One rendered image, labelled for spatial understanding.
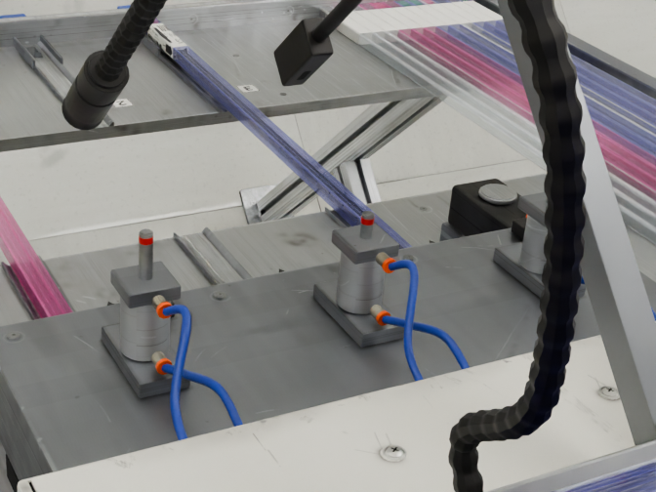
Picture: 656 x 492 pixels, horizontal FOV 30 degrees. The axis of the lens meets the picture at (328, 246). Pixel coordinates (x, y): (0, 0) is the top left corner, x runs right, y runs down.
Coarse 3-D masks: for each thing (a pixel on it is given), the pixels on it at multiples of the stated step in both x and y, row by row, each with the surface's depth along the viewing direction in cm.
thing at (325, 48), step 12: (300, 24) 65; (312, 24) 65; (288, 36) 67; (300, 36) 66; (276, 48) 69; (288, 48) 67; (300, 48) 66; (312, 48) 65; (324, 48) 65; (276, 60) 69; (288, 60) 67; (300, 60) 66; (312, 60) 65; (324, 60) 66; (288, 72) 68; (300, 72) 67; (312, 72) 68; (288, 84) 68; (300, 84) 69
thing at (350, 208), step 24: (192, 72) 102; (216, 72) 100; (216, 96) 98; (240, 96) 96; (240, 120) 94; (264, 120) 93; (288, 144) 89; (312, 168) 86; (336, 192) 83; (360, 216) 80
